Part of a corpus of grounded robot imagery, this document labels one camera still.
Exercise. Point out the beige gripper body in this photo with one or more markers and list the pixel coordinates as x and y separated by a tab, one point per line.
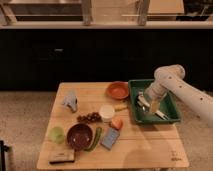
154	106

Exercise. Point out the white dish brush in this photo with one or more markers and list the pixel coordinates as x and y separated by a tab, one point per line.
141	100

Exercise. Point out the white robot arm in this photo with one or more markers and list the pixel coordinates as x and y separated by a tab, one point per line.
171	78

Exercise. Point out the silver spoon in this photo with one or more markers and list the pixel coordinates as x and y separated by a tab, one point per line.
143	112

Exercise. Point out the green plastic tray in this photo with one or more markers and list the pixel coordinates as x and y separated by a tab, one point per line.
167	105

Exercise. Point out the orange bowl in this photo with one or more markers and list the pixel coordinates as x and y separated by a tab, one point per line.
117	90

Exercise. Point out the orange carrot piece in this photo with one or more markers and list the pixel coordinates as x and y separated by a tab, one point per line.
116	123

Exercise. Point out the white cup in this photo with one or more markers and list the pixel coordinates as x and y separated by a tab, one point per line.
107	112

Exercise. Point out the blue sponge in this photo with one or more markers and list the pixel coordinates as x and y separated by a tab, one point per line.
110	138

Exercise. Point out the bunch of dark grapes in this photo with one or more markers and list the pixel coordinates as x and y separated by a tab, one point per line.
89	118

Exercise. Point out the green cucumber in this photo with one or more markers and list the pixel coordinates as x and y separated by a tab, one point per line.
96	139

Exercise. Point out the wooden table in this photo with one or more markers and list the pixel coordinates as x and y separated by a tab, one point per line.
154	146

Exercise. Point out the dark red bowl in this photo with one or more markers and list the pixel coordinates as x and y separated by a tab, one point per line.
79	136

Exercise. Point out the grey toy elephant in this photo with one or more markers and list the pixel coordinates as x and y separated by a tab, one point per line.
70	100

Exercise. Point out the green apple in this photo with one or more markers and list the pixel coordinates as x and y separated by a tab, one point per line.
56	135

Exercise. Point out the dark wooden block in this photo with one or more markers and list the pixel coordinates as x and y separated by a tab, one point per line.
62	156

